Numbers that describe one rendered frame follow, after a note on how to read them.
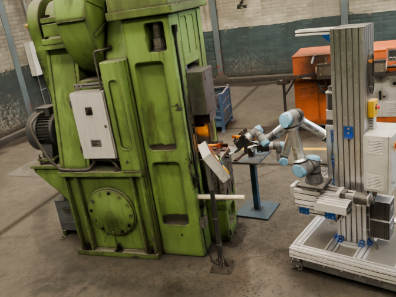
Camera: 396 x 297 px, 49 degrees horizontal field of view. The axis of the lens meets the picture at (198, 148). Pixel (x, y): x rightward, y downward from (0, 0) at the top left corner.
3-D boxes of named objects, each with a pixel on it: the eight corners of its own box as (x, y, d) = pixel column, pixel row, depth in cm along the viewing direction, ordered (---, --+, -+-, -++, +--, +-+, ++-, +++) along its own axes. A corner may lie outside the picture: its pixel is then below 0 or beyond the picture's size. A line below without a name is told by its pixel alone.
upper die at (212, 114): (215, 116, 427) (214, 107, 424) (210, 122, 410) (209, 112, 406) (176, 118, 441) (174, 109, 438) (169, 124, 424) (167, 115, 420)
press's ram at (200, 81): (218, 103, 436) (213, 63, 423) (207, 114, 402) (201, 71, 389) (179, 105, 450) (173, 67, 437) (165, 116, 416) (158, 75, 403)
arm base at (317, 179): (326, 178, 365) (326, 168, 362) (319, 186, 354) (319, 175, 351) (309, 176, 374) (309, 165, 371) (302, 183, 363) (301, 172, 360)
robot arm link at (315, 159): (324, 169, 360) (323, 154, 356) (314, 175, 352) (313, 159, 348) (312, 166, 369) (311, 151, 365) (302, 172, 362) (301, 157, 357)
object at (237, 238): (256, 221, 477) (256, 221, 477) (246, 251, 426) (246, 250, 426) (222, 220, 491) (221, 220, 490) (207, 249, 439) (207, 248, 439)
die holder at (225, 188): (234, 184, 464) (230, 145, 450) (225, 201, 431) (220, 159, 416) (185, 184, 483) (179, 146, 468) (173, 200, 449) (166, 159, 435)
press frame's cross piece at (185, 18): (199, 58, 427) (192, 7, 411) (185, 66, 391) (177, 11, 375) (158, 62, 442) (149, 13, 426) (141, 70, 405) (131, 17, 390)
